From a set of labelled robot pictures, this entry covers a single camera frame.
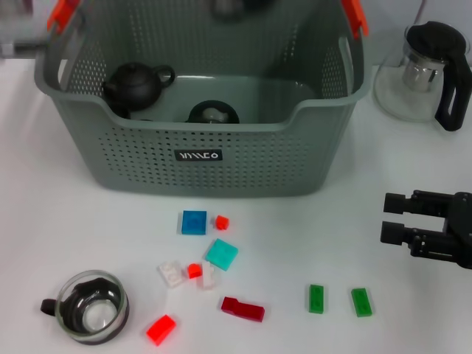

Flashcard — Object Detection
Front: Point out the white narrow brick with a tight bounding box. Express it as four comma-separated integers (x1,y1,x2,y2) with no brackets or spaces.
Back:
198,260,217,291

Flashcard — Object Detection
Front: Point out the gray perforated storage bin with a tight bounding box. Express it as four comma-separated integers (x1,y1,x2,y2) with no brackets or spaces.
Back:
33,0,371,200

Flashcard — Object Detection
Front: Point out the bright red slope brick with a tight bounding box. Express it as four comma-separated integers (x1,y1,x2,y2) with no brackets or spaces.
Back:
145,313,177,347

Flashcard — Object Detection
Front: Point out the teal square brick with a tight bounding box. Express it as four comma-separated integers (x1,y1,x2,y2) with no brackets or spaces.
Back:
204,237,240,273

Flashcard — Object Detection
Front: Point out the glass teacup with black holder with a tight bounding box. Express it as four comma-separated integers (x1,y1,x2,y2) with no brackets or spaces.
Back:
209,0,246,24
187,100,240,125
40,270,131,346

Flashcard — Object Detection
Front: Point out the glass pitcher with black lid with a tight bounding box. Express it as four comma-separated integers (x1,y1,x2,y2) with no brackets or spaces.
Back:
372,21,472,133

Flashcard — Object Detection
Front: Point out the blue square brick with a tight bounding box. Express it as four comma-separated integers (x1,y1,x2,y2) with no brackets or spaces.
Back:
181,209,208,235

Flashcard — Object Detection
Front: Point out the black ceramic teapot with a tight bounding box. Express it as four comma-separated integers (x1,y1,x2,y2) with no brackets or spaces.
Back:
102,62,176,113

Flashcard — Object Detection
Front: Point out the green rectangular brick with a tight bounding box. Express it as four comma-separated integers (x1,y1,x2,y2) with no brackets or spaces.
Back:
308,283,327,314
350,287,375,318

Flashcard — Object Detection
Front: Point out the dark red long brick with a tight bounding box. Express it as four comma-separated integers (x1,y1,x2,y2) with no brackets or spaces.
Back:
220,296,266,324

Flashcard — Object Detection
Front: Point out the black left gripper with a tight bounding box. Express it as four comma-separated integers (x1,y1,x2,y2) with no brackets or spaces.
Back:
241,0,276,10

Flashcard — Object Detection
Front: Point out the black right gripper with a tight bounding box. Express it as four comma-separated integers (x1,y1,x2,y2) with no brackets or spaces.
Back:
379,190,472,270

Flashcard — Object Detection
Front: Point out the orange bin handle clip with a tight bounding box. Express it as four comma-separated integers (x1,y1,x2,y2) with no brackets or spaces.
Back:
46,0,81,35
339,0,370,40

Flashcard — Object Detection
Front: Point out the white square brick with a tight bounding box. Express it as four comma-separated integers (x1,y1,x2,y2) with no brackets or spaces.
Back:
158,260,185,288

